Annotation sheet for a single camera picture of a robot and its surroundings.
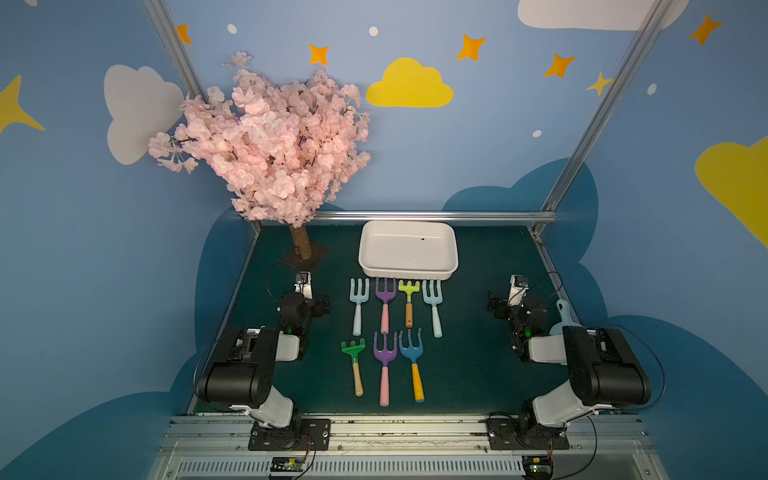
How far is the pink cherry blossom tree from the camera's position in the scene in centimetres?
61

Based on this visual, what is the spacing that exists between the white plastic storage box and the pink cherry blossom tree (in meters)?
0.29

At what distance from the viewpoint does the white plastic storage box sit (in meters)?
1.07
